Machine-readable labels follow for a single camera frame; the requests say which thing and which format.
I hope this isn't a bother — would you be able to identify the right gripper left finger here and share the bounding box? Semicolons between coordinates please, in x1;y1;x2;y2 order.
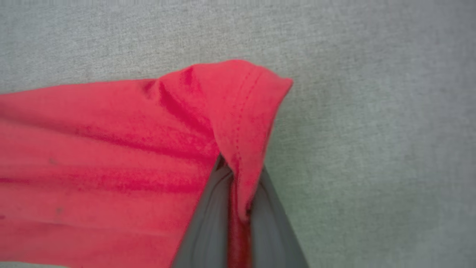
171;154;235;268

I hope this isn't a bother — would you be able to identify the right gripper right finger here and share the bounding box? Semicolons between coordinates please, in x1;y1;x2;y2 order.
247;167;309;268

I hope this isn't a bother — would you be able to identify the red and white jersey garment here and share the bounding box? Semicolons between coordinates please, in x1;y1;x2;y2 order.
0;59;294;268

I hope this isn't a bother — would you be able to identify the grey fabric sofa cushion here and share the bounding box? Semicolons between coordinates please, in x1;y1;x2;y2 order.
0;0;476;268

